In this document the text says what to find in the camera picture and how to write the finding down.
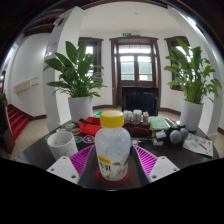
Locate yellow-capped white drink bottle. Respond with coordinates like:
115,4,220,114
94,109,132,182

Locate dark wooden glass double door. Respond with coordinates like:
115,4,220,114
109,35,163,109

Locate black chair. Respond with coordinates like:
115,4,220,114
121,86,160,117

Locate dark wooden framed window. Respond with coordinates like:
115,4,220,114
164,35,191,91
78,37,104,76

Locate white wall radiator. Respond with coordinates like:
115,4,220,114
13,77,40,94

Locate red plastic basket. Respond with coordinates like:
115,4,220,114
78,116,103,136

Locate grey headphones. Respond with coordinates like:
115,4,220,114
166,125,190,145

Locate red carpeted staircase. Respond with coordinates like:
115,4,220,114
6,103,31,141

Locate small black box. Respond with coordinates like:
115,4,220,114
154,130,168,141

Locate wooden tray with small jars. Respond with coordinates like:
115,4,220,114
122,109,152,136

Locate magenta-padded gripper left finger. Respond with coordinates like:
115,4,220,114
45,144,98,188

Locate green cloth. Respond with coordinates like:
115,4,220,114
148,115,171,132

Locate white speckled cup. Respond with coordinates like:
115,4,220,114
46,130,79,161

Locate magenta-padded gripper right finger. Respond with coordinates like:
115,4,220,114
130,144,181,187

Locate white printed leaflet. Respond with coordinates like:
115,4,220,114
182,132,214,158

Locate potted plant in white pot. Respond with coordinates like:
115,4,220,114
43,40,108,123
163,38,223,132

